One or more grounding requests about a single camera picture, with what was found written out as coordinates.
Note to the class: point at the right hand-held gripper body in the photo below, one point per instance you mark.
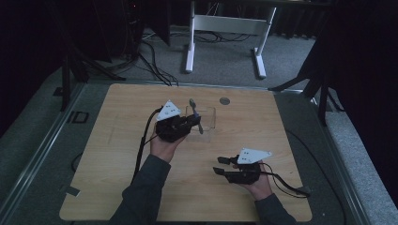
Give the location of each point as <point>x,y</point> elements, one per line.
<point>248,173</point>

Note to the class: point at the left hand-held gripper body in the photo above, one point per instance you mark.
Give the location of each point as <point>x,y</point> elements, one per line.
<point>170,129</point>

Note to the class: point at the clear plastic container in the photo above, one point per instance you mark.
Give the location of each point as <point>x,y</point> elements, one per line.
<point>208,120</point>

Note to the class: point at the person's right hand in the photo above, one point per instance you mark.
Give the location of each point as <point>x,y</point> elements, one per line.
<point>261,187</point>

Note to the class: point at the person's left hand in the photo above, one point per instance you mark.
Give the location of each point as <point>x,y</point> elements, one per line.
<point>164,148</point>

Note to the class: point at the black metal stand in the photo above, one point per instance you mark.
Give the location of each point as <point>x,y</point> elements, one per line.
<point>322,97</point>
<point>66,84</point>

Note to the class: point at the dark computer tower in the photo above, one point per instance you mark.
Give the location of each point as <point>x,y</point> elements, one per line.
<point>122,28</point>

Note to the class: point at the grey tape piece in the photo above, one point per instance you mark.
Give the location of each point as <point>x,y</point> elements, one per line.
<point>72,191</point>

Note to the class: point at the metal floor rail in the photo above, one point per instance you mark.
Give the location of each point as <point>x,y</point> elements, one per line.
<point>40,146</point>
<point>341,175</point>

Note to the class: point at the white desk frame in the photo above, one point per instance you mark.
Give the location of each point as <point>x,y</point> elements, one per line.
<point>230,24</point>

